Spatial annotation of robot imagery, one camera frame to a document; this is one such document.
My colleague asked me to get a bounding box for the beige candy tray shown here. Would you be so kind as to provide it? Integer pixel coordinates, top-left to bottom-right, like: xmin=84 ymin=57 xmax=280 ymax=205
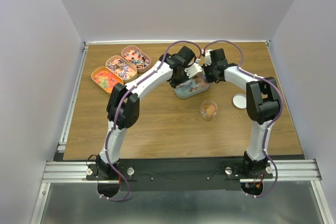
xmin=106 ymin=56 xmax=138 ymax=83

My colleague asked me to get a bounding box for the pink candy tray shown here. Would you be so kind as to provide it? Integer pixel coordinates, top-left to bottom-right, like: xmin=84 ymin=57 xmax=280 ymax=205
xmin=121 ymin=45 xmax=152 ymax=73

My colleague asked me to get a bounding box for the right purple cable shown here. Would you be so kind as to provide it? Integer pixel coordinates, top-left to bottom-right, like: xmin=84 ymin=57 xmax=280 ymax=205
xmin=202 ymin=39 xmax=285 ymax=199

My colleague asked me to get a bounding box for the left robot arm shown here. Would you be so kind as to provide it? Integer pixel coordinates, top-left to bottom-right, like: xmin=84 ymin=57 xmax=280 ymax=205
xmin=96 ymin=46 xmax=196 ymax=179

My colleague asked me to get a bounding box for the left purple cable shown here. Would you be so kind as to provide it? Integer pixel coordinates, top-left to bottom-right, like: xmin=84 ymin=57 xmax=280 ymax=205
xmin=103 ymin=40 xmax=203 ymax=202

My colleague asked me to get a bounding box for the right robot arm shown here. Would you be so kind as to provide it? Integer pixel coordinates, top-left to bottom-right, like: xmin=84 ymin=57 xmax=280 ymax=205
xmin=202 ymin=49 xmax=284 ymax=178

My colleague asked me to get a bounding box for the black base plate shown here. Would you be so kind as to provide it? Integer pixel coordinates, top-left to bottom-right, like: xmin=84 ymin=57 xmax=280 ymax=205
xmin=112 ymin=156 xmax=253 ymax=193

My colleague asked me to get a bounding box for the white round lid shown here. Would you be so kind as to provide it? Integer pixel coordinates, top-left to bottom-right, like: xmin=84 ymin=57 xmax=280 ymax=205
xmin=232 ymin=94 xmax=247 ymax=109

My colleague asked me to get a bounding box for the orange candy tray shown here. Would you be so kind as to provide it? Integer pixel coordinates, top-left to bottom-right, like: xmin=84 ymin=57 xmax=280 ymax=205
xmin=91 ymin=67 xmax=124 ymax=94

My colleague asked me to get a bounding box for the clear plastic cup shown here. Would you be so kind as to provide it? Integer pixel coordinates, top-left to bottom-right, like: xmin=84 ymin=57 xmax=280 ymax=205
xmin=200 ymin=100 xmax=218 ymax=121

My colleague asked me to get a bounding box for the purple cable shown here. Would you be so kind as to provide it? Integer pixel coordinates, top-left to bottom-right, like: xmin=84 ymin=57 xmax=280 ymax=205
xmin=202 ymin=39 xmax=285 ymax=199
xmin=103 ymin=40 xmax=203 ymax=202

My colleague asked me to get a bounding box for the grey candy tray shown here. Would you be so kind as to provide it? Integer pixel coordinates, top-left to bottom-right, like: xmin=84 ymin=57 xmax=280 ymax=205
xmin=174 ymin=73 xmax=209 ymax=99

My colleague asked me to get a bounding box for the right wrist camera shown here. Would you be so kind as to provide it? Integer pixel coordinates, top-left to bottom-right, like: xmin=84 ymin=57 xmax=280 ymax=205
xmin=203 ymin=49 xmax=212 ymax=67

